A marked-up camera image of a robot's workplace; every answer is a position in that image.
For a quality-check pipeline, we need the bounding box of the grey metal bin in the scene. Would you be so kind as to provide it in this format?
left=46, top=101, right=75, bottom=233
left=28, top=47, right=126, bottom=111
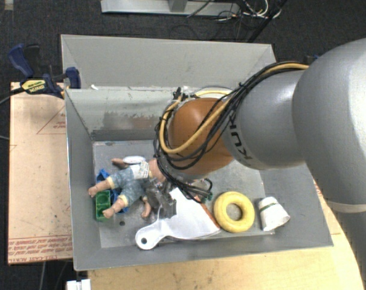
left=61, top=34, right=334, bottom=272

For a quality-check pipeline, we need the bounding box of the baby doll in blue clothes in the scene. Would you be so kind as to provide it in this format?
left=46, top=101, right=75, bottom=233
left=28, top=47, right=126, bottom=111
left=88, top=157, right=169, bottom=220

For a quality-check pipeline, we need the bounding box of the red-brown flat piece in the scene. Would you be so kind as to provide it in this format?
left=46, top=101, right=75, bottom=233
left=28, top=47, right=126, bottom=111
left=194, top=194, right=222, bottom=230

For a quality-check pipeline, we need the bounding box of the yellow ring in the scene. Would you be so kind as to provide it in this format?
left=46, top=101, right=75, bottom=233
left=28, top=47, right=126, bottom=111
left=213, top=190, right=257, bottom=234

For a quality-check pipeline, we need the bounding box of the white oval piece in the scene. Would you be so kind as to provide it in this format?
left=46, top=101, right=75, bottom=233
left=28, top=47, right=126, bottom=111
left=122, top=155, right=147, bottom=166

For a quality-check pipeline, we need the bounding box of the white plastic cutting board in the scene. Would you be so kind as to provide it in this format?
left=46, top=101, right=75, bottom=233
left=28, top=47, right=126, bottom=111
left=135, top=187, right=222, bottom=251

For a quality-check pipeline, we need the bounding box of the white paper cup, green stripe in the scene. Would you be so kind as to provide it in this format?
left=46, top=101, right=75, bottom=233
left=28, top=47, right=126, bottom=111
left=256, top=196, right=291, bottom=232

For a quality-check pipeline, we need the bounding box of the green plastic box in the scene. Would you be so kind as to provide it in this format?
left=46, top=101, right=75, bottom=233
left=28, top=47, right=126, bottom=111
left=94, top=190, right=112, bottom=222

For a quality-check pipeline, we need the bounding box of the brown cardboard board, red print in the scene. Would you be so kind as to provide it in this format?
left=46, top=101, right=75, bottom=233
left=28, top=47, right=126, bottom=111
left=7, top=82, right=74, bottom=265

